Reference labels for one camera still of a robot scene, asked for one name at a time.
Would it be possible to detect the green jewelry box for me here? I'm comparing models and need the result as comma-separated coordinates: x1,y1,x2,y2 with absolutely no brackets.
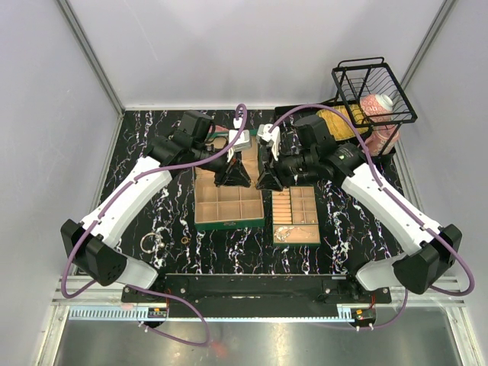
194,130,264,231

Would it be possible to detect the silver crystal necklace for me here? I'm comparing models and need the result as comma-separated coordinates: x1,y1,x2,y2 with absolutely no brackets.
274,225,306,243

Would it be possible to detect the pink patterned bowl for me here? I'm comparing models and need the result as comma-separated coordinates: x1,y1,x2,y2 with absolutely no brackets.
360,94,393,123

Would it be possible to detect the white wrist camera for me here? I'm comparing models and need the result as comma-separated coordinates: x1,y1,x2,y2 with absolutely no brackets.
228,117,252,153
256,124,281,161

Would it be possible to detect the pink dotted dish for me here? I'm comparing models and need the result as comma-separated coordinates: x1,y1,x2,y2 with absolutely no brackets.
214,126,229,133

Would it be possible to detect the pink patterned cup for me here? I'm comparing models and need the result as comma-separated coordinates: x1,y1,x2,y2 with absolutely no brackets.
365,125,400,156

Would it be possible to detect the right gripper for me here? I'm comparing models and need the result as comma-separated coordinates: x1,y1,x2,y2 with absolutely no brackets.
255,143,317,193

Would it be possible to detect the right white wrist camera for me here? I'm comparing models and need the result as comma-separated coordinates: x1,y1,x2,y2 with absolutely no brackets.
256,124,281,161

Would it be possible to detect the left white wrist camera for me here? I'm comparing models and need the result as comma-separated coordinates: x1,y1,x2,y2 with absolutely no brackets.
228,117,252,153

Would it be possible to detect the pearl bangle bracelet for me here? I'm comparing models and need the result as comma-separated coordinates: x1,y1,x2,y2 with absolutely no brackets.
140,233,165,255

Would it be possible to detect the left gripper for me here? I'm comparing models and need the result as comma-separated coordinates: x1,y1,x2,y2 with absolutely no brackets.
193,142,252,188

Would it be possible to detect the green jewelry tray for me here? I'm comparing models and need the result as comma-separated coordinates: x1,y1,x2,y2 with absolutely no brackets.
271,186,321,246

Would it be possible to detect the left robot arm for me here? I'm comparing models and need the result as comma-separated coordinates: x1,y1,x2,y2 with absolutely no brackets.
60,104,251,302

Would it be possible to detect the purple cable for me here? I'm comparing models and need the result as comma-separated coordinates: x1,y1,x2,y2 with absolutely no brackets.
266,103,476,331
60,103,248,347

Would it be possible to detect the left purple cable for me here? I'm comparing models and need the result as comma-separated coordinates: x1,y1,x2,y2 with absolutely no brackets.
60,103,248,347

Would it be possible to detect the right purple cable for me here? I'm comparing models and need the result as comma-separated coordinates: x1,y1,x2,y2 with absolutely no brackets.
266,103,476,331

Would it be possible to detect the yellow woven plate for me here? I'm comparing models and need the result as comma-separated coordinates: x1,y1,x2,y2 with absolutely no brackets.
316,106,369,141

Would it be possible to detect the black dish rack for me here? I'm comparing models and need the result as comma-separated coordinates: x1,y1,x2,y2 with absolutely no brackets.
274,56,419,169

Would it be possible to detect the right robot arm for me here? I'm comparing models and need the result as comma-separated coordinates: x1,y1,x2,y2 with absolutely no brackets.
256,115,462,303

